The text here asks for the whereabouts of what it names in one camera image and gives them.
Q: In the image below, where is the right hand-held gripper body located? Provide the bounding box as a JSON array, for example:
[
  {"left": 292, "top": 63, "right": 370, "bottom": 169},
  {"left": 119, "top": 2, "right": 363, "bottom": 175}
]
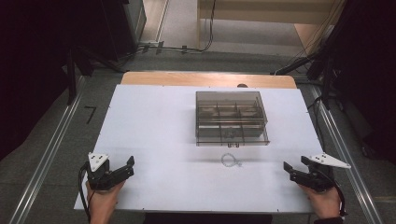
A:
[{"left": 297, "top": 152, "right": 352, "bottom": 192}]

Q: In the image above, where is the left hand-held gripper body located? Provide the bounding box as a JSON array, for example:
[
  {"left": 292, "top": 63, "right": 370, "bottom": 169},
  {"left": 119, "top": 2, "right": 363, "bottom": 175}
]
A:
[{"left": 85, "top": 151, "right": 127, "bottom": 191}]

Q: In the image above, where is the clear bead bracelet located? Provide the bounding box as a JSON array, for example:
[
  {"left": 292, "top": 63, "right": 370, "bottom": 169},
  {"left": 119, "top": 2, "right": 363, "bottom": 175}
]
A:
[{"left": 220, "top": 152, "right": 244, "bottom": 168}]

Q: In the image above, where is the smoky clear compartment box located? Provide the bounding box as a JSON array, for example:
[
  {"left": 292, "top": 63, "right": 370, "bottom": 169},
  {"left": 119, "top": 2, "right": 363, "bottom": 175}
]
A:
[{"left": 194, "top": 91, "right": 271, "bottom": 147}]

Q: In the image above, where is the person's right hand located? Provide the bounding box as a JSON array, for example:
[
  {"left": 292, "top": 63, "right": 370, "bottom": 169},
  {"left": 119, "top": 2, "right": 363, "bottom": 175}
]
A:
[{"left": 298, "top": 182, "right": 342, "bottom": 220}]

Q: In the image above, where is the person's left hand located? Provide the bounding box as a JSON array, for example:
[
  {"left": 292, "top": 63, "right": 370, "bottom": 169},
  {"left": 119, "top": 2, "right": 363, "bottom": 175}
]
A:
[{"left": 86, "top": 180, "right": 127, "bottom": 218}]

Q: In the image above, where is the black metal stand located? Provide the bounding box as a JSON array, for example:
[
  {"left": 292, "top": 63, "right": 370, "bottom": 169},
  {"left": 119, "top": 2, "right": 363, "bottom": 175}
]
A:
[
  {"left": 270, "top": 49, "right": 345, "bottom": 110},
  {"left": 64, "top": 46, "right": 126, "bottom": 106}
]

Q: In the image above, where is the black curtain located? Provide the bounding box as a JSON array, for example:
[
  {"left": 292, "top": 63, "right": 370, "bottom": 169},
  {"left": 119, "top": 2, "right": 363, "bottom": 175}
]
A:
[
  {"left": 0, "top": 0, "right": 104, "bottom": 161},
  {"left": 323, "top": 0, "right": 396, "bottom": 164}
]

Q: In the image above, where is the dark cabinet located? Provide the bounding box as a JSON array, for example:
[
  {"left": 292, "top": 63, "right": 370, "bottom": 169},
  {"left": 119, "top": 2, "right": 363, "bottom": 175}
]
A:
[{"left": 100, "top": 0, "right": 148, "bottom": 62}]

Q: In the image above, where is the light wooden bench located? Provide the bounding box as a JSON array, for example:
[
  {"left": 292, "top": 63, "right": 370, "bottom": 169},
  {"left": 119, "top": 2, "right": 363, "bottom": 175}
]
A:
[{"left": 196, "top": 0, "right": 347, "bottom": 50}]

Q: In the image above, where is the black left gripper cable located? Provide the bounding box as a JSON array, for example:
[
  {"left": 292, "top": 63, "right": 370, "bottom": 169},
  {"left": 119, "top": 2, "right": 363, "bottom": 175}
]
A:
[{"left": 78, "top": 162, "right": 93, "bottom": 224}]

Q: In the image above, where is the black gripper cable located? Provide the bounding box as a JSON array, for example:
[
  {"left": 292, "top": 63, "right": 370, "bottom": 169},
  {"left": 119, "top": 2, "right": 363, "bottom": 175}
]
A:
[
  {"left": 78, "top": 162, "right": 93, "bottom": 224},
  {"left": 322, "top": 173, "right": 348, "bottom": 217}
]

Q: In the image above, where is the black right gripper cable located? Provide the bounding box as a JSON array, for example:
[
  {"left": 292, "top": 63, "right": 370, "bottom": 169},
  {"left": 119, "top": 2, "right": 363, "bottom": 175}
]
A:
[{"left": 322, "top": 173, "right": 348, "bottom": 217}]

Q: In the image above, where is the thin black cable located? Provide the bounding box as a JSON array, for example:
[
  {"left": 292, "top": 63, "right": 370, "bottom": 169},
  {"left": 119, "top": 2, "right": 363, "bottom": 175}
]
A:
[{"left": 305, "top": 95, "right": 327, "bottom": 152}]

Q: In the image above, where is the metal floor rail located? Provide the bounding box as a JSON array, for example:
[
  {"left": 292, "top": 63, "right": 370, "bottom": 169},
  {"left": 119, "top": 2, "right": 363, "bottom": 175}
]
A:
[
  {"left": 310, "top": 85, "right": 385, "bottom": 224},
  {"left": 8, "top": 75, "right": 87, "bottom": 224}
]

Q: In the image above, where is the black wrist strap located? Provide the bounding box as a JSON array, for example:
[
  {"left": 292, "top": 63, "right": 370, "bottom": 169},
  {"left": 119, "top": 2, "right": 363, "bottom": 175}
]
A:
[{"left": 313, "top": 216, "right": 345, "bottom": 224}]

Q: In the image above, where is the black floor cable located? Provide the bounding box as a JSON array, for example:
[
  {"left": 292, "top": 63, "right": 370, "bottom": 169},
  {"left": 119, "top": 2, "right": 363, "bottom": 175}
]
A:
[{"left": 136, "top": 0, "right": 218, "bottom": 54}]

